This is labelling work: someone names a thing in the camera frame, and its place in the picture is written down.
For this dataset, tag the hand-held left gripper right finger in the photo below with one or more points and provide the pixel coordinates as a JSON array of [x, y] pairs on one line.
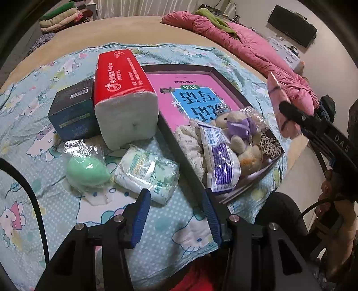
[[212, 221]]

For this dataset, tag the green egg sponge in bag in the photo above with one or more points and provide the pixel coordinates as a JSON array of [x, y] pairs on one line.
[[86, 170]]

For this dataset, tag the bagged plush bear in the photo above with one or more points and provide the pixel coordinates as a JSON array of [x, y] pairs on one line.
[[237, 128]]

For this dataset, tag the round beige bed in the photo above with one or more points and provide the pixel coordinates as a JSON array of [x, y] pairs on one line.
[[125, 30]]

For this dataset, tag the green cloth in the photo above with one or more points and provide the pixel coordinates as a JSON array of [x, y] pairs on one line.
[[215, 21]]

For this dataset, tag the red garment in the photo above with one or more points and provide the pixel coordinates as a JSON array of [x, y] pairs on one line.
[[201, 278]]

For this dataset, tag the pink box lid tray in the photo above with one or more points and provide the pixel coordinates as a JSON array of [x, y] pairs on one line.
[[179, 140]]

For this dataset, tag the red tissue pack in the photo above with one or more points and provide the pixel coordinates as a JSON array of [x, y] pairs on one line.
[[120, 75]]

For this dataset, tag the person's right hand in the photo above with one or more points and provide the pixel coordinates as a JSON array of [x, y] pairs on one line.
[[345, 223]]

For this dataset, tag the white floral scrunchie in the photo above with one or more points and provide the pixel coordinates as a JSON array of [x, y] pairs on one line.
[[190, 145]]

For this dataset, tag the white green wipes pack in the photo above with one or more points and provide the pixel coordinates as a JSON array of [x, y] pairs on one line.
[[145, 173]]

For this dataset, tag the white drawer cabinet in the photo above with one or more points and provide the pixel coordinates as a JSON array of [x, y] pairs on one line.
[[288, 54]]

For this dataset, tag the black wall television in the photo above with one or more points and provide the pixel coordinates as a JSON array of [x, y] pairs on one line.
[[293, 25]]

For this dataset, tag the black cardboard box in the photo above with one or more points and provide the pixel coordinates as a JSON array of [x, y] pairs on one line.
[[71, 112]]

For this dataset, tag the teal cartoon cat blanket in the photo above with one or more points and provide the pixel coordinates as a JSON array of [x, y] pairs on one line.
[[70, 223]]

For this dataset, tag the pile of folded clothes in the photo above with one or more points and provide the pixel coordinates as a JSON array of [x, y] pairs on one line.
[[67, 14]]

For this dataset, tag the dark patterned cloth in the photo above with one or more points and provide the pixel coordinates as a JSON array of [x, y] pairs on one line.
[[42, 42]]

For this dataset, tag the leopard print scrunchie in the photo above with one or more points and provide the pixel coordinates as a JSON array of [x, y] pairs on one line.
[[270, 147]]

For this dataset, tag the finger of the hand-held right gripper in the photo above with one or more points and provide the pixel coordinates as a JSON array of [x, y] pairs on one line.
[[327, 109], [293, 112]]

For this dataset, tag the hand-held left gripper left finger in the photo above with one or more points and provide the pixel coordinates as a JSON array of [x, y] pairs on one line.
[[141, 218]]

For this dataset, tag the pink book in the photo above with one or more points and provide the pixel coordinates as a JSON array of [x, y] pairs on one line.
[[158, 82]]

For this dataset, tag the white curtain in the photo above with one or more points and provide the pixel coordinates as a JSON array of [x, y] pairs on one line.
[[125, 7]]

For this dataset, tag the pink quilt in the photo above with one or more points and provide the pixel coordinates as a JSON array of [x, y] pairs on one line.
[[251, 47]]

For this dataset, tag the purple white packet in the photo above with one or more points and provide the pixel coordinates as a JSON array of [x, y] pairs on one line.
[[221, 159]]

